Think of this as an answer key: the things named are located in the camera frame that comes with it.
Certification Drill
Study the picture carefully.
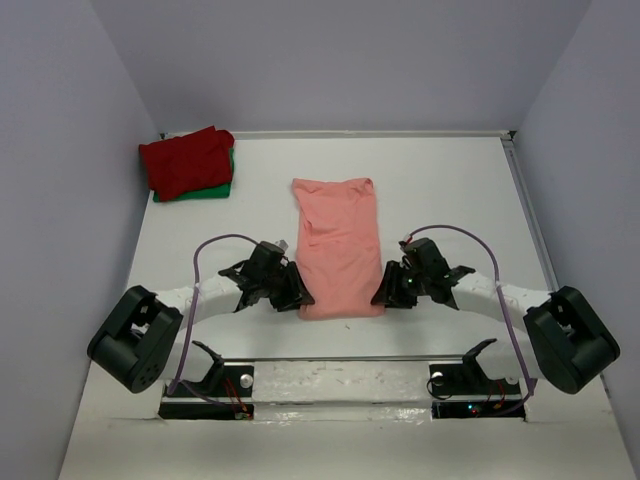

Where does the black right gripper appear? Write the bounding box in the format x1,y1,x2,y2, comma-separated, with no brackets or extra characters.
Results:
371,259,429,308

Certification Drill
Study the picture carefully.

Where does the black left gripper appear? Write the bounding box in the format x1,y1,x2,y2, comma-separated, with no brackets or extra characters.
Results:
259,262,313,313

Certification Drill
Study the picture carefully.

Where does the salmon pink t-shirt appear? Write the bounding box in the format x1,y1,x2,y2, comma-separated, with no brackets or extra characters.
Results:
292,178,385,321

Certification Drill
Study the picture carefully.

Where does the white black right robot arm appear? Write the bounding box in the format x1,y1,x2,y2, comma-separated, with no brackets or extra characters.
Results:
371,238,620,394

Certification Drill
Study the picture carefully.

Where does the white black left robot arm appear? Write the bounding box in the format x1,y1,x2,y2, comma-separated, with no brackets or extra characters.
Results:
87,241,315,398

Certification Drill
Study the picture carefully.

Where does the folded green t-shirt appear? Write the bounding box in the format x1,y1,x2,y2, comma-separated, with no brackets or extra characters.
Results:
152,147,235,203

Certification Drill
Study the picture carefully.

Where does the folded dark red t-shirt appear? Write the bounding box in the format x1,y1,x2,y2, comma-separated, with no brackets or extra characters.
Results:
138,126,235,202

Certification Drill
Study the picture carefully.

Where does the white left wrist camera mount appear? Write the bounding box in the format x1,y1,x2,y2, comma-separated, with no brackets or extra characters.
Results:
275,240,289,251

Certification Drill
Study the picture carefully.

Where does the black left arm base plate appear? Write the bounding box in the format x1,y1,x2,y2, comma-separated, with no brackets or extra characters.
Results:
158,362,255,421

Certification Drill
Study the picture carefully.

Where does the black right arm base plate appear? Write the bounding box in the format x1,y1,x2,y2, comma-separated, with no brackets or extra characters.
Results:
426,363,526,420

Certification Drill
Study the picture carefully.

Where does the aluminium table edge rail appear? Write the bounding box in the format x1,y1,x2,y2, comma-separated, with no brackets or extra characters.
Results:
499,129,581,354

